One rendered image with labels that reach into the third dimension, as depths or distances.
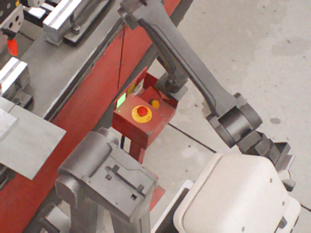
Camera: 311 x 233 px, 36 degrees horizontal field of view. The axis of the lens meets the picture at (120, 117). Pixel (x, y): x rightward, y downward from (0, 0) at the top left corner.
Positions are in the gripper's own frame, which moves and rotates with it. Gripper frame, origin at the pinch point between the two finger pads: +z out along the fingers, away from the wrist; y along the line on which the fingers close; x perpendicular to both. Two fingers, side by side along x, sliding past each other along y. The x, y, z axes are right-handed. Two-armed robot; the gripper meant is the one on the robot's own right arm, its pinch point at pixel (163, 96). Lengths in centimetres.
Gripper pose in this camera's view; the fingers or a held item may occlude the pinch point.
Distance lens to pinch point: 175.5
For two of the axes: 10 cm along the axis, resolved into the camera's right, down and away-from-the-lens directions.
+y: -7.6, -6.5, 0.4
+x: -6.0, 6.7, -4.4
